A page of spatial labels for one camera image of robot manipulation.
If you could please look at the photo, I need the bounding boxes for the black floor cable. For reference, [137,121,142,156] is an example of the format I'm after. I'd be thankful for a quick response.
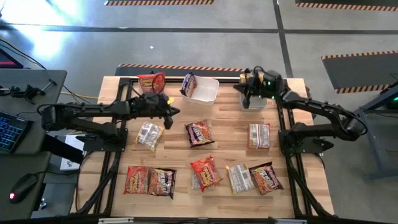
[0,37,47,70]

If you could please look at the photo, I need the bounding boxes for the backlit black keyboard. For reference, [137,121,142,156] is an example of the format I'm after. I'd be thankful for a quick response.
[0,111,34,154]

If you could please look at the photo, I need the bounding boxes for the black computer mouse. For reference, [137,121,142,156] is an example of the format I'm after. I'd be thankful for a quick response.
[8,173,40,205]

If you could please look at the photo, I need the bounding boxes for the white plastic bin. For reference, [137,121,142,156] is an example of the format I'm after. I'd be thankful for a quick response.
[180,74,221,107]

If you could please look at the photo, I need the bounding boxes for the black device green light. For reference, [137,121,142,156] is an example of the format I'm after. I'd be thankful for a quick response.
[384,88,398,110]

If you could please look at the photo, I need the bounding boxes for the red Maruchan noodle pack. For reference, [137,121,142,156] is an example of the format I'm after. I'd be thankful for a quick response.
[123,165,152,195]
[136,72,166,95]
[248,123,271,151]
[190,156,224,193]

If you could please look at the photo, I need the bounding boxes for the grey plastic bin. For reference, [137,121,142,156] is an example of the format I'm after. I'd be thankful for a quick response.
[238,75,269,113]

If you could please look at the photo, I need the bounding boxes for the grey desk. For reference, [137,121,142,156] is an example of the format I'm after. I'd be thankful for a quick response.
[0,69,68,220]

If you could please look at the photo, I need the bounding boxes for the black hazard-striped floor mat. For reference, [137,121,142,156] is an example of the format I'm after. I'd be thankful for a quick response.
[321,50,398,95]
[114,63,252,78]
[295,0,398,12]
[104,0,215,6]

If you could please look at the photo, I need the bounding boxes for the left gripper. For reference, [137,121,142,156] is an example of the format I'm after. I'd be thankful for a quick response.
[139,94,181,131]

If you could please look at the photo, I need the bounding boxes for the clear plastic bin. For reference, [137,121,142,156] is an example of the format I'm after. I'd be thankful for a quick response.
[137,74,169,97]

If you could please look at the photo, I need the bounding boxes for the yellow cable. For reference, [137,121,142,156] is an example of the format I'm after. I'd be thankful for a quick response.
[60,91,100,100]

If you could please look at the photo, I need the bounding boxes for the white printed paper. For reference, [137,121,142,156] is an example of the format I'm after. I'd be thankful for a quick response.
[60,133,85,172]

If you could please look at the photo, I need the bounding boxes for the black desk clamp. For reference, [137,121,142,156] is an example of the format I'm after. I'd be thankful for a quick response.
[0,79,58,105]

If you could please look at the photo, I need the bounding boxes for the grey metal stand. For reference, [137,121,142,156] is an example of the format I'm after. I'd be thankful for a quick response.
[341,81,398,183]

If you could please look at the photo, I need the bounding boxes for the black monitor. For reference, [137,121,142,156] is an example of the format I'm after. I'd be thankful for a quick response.
[0,49,24,70]

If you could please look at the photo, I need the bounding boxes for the dark brown Maruchan noodle pack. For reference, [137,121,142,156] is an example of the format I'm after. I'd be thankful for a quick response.
[180,72,198,98]
[248,161,284,196]
[184,119,216,148]
[148,167,177,200]

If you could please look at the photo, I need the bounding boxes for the silver bracket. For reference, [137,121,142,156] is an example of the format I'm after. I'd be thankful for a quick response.
[272,218,308,224]
[98,217,135,224]

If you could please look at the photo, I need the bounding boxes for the black aluminium rig frame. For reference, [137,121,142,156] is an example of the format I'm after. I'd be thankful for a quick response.
[70,76,336,219]

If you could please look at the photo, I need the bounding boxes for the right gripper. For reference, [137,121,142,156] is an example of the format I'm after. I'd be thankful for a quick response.
[233,73,269,110]

